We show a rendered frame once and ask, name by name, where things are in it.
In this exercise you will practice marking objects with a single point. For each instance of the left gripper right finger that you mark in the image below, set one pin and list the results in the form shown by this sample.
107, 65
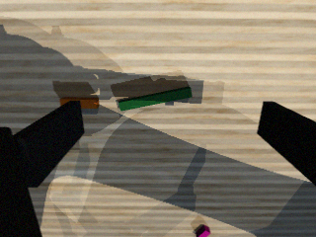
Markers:
292, 135

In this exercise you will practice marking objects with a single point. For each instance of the orange rod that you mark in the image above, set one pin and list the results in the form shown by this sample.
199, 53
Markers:
86, 103

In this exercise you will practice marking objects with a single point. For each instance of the green rod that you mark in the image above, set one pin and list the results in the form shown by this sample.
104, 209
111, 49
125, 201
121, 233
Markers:
157, 98

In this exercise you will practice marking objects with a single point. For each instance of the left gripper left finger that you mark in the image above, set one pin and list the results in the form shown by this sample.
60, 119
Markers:
40, 147

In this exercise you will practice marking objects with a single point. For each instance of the small magenta block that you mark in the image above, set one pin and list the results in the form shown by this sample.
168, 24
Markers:
203, 231

